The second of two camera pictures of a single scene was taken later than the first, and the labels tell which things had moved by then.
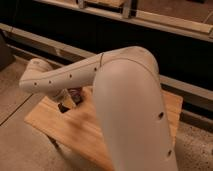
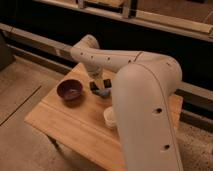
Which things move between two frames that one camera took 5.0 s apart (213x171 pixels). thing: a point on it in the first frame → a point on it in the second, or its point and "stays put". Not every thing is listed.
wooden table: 77,127 stays put
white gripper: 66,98 → 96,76
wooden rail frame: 178,33 stays put
